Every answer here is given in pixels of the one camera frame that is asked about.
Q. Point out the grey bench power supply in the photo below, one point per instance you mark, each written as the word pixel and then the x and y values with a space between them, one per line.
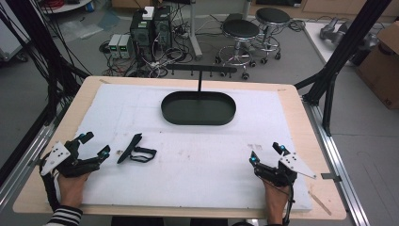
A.
pixel 125 46
pixel 114 45

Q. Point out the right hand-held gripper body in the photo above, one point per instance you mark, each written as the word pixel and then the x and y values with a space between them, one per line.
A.
pixel 276 175

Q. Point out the white foam mat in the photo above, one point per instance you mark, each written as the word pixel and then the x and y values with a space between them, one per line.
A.
pixel 204 169

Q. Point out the thin wooden stick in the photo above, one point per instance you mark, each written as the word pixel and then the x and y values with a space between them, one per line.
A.
pixel 320 203

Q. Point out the aluminium rail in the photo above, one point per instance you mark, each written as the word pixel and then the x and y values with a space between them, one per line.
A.
pixel 22 163
pixel 337 150

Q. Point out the grey desk leg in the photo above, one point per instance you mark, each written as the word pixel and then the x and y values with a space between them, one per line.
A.
pixel 195 34

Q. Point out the person's right hand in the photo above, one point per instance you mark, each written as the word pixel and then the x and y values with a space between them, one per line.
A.
pixel 276 201

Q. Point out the brown cardboard box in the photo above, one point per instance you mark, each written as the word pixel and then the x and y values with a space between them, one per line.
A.
pixel 381 69

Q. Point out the black hook stand with tray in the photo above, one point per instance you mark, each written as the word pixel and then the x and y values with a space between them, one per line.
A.
pixel 198 110

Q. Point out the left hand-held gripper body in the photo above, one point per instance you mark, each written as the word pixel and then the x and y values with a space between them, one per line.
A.
pixel 72 166

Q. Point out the person's left hand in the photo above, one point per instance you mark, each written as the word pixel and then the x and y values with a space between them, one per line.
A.
pixel 70 190

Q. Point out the grey metal bracket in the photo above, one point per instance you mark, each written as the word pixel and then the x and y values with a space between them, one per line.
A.
pixel 331 177

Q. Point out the black metal frame post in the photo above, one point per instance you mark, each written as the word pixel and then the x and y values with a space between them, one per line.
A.
pixel 345 53

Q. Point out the grey machine part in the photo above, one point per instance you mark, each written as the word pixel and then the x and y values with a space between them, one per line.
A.
pixel 342 33

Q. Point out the black round stool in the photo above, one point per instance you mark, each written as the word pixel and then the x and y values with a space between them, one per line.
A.
pixel 241 29
pixel 272 16

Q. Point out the black computer tower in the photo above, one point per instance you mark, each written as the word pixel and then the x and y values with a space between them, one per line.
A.
pixel 141 34
pixel 162 28

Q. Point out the white box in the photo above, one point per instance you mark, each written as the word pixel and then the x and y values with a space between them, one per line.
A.
pixel 148 12

